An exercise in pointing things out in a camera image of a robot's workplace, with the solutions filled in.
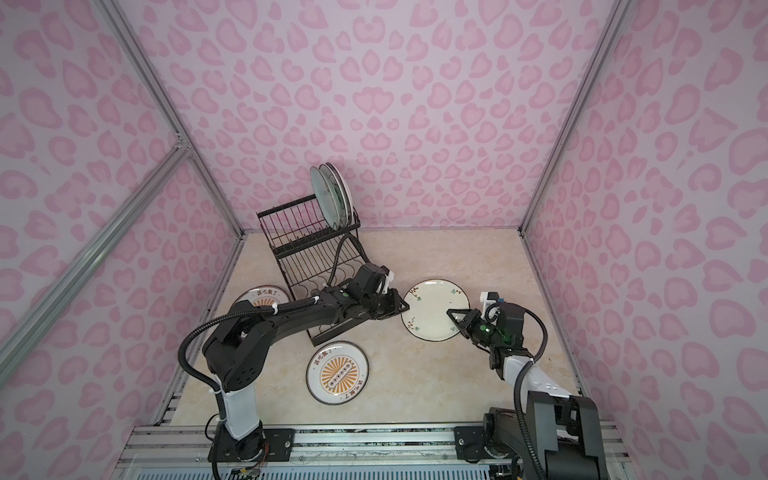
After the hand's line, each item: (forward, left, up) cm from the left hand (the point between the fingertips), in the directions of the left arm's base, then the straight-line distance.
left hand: (415, 307), depth 86 cm
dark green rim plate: (+22, +19, +23) cm, 37 cm away
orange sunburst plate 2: (+10, +50, -10) cm, 52 cm away
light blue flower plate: (+33, +29, +13) cm, 45 cm away
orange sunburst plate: (-15, +22, -10) cm, 29 cm away
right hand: (-2, -10, 0) cm, 10 cm away
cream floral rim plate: (+2, -4, -1) cm, 5 cm away
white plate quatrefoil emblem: (+34, +25, +13) cm, 44 cm away
